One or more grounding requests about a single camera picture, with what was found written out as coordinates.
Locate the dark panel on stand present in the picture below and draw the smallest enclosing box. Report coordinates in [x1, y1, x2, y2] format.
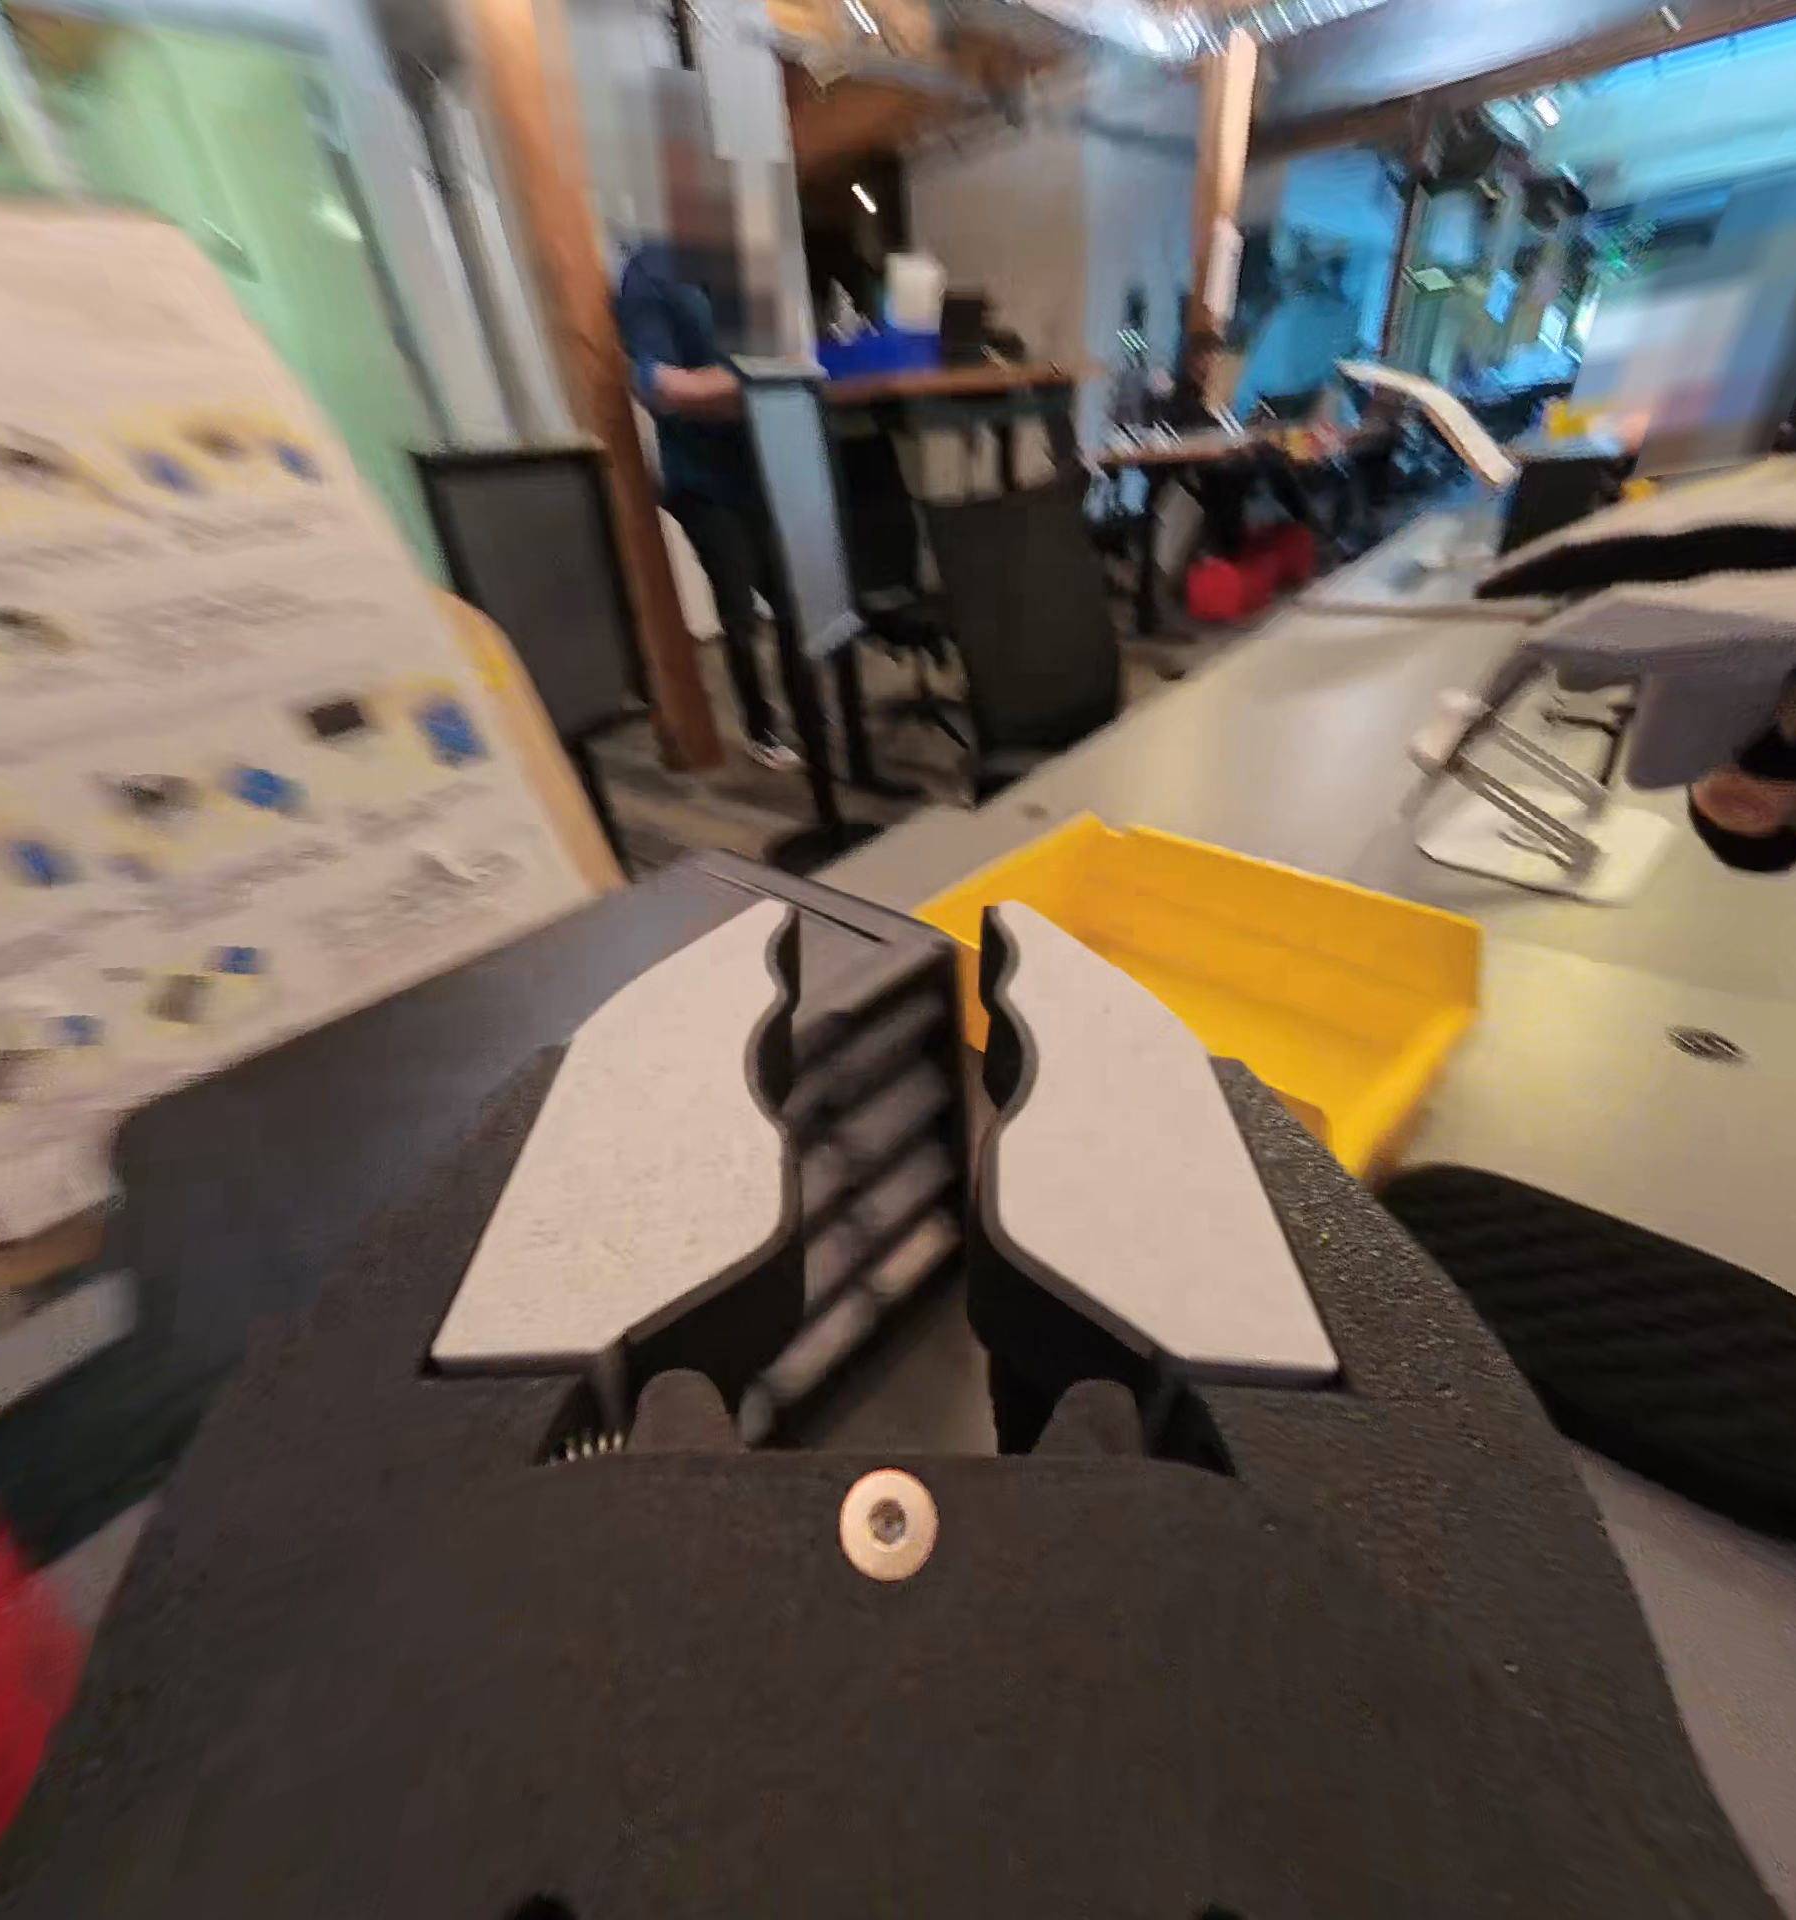
[725, 355, 900, 873]
[413, 444, 661, 873]

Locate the red storage crate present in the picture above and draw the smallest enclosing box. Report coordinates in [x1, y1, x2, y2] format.
[1185, 525, 1327, 625]

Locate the black ribbed pad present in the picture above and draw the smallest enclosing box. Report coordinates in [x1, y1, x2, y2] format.
[1378, 1165, 1796, 1552]

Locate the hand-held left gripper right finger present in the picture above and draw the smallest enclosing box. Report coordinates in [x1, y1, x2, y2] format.
[974, 902, 1344, 1396]

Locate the person's right hand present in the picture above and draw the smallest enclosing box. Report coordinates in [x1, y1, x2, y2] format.
[1695, 766, 1796, 888]

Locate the black office chair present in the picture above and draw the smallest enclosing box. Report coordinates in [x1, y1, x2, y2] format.
[915, 480, 1131, 806]

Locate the wooden office desk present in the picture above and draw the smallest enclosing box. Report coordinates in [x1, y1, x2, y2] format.
[809, 355, 1096, 497]
[1094, 416, 1410, 602]

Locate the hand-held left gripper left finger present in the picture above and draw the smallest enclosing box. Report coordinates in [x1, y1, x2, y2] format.
[429, 895, 804, 1381]

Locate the printed instruction sheet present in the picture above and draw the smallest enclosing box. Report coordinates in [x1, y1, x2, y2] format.
[0, 195, 608, 1247]

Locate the black drawer cabinet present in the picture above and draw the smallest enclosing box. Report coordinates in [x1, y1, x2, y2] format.
[105, 849, 974, 1442]

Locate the yellow plastic bin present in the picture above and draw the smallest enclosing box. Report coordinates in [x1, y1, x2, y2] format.
[915, 811, 1485, 1180]

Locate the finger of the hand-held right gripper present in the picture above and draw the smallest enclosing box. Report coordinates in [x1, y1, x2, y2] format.
[1476, 451, 1796, 602]
[1524, 558, 1796, 799]

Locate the white metal desk stand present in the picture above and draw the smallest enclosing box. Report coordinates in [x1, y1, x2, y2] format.
[1403, 668, 1679, 909]

